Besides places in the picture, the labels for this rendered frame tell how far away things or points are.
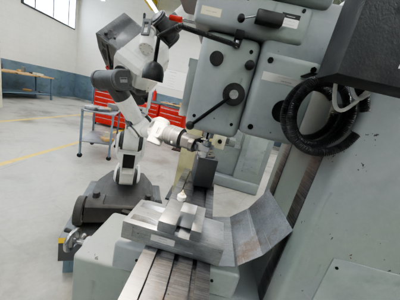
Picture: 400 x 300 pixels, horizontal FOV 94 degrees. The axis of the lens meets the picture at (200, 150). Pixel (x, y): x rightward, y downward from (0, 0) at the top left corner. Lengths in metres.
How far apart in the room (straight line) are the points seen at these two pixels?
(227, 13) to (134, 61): 0.53
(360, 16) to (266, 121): 0.33
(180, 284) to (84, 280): 0.53
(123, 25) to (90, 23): 10.98
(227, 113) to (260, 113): 0.11
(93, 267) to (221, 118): 0.79
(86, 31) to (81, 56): 1.19
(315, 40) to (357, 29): 0.27
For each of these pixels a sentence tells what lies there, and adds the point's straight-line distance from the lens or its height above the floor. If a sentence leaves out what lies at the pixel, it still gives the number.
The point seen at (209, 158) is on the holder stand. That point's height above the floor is 1.09.
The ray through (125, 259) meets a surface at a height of 0.76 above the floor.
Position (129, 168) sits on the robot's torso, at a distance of 1.60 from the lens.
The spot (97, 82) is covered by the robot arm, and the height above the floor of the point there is 1.38.
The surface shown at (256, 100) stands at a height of 1.45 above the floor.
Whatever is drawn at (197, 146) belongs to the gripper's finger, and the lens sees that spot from 0.75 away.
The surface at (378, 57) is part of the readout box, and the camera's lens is 0.47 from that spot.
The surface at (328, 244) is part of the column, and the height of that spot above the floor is 1.09.
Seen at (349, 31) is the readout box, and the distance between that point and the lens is 0.47.
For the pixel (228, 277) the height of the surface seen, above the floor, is 0.81.
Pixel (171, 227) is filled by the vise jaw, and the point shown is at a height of 1.00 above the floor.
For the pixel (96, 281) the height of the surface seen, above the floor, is 0.60.
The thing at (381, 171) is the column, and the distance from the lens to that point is 0.71.
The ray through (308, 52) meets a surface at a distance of 0.71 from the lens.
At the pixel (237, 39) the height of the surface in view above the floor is 1.59.
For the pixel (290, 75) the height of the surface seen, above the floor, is 1.55.
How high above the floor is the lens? 1.42
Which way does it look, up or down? 15 degrees down
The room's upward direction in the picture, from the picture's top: 14 degrees clockwise
